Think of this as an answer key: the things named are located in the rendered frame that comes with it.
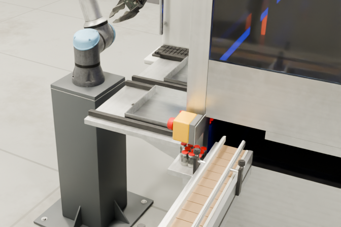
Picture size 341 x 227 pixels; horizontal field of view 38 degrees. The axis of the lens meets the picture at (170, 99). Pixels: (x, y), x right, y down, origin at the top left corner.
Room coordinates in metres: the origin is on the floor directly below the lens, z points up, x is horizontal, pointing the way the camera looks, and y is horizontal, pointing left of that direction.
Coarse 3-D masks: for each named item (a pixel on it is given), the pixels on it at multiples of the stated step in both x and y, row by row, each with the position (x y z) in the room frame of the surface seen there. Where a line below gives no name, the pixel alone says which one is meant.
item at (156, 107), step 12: (144, 96) 1.69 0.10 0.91; (156, 96) 1.76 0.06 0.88; (168, 96) 1.76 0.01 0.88; (180, 96) 1.75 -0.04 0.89; (132, 108) 1.60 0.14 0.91; (144, 108) 1.65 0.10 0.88; (156, 108) 1.66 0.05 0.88; (168, 108) 1.66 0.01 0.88; (180, 108) 1.66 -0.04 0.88; (144, 120) 1.52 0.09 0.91; (156, 120) 1.51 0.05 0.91
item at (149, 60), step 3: (153, 51) 2.43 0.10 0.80; (150, 54) 2.38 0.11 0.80; (147, 57) 2.34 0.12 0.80; (150, 57) 2.34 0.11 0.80; (153, 57) 2.34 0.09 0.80; (156, 57) 2.34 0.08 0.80; (159, 57) 2.35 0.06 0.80; (144, 60) 2.32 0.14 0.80; (147, 60) 2.32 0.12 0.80; (150, 60) 2.31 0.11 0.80; (153, 60) 2.31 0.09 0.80; (147, 63) 2.32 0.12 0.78; (150, 63) 2.31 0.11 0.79
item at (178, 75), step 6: (186, 60) 2.09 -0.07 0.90; (180, 66) 2.02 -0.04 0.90; (186, 66) 2.06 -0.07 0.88; (174, 72) 1.96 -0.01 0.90; (180, 72) 1.99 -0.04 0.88; (186, 72) 2.00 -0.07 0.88; (168, 78) 1.86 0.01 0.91; (174, 78) 1.93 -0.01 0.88; (180, 78) 1.94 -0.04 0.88; (186, 78) 1.94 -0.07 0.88; (180, 84) 1.84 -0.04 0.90; (186, 84) 1.83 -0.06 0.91
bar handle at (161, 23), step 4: (160, 0) 2.47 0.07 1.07; (160, 4) 2.47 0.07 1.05; (160, 8) 2.47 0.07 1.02; (160, 12) 2.47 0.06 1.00; (160, 16) 2.47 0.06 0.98; (160, 20) 2.47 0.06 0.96; (160, 24) 2.47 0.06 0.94; (164, 24) 2.51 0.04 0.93; (160, 28) 2.47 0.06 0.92; (160, 32) 2.47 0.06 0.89
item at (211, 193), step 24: (216, 144) 1.33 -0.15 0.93; (240, 144) 1.28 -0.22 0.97; (216, 168) 1.21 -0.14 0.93; (240, 168) 1.15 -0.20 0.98; (192, 192) 1.09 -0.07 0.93; (216, 192) 1.05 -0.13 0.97; (240, 192) 1.15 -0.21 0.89; (168, 216) 0.95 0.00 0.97; (192, 216) 0.99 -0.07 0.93; (216, 216) 0.99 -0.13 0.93
